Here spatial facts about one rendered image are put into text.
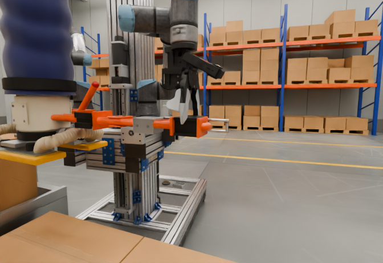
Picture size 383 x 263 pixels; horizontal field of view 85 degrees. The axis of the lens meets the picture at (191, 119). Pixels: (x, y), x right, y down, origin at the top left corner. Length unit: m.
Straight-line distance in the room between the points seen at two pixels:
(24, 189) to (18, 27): 0.88
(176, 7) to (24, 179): 1.21
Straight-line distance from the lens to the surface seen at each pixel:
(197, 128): 0.53
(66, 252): 1.10
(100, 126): 0.74
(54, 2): 0.94
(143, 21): 0.69
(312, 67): 8.10
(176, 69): 0.56
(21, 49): 0.90
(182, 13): 0.59
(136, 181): 1.67
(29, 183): 1.49
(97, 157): 1.53
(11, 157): 0.87
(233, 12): 9.76
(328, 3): 10.09
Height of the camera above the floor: 1.16
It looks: 6 degrees down
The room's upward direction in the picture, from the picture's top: straight up
